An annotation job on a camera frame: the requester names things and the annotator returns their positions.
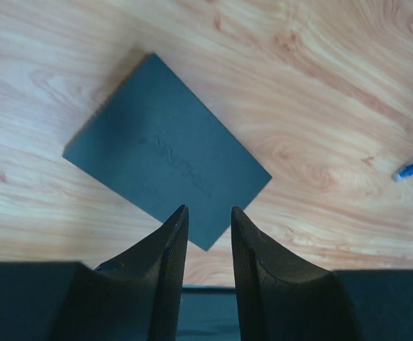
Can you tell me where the blue ethernet cable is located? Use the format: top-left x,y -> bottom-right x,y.
391,156 -> 413,183

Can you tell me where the black network switch box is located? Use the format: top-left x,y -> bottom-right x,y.
63,54 -> 271,250

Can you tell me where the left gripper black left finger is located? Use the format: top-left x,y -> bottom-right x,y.
0,206 -> 189,340

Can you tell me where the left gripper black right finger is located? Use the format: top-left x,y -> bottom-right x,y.
231,207 -> 413,340

